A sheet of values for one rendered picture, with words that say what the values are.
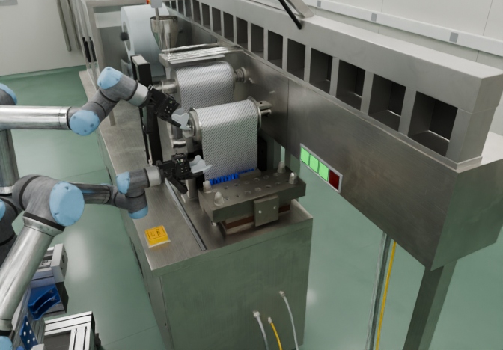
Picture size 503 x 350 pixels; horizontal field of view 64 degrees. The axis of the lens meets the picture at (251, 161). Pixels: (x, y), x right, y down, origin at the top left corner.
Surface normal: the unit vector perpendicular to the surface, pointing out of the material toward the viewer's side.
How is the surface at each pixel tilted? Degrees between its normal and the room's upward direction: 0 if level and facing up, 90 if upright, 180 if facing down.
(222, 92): 92
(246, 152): 90
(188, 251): 0
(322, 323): 0
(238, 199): 0
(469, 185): 90
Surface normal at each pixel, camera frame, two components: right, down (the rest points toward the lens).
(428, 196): -0.90, 0.22
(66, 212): 0.94, 0.08
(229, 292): 0.44, 0.44
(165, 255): -0.01, -0.87
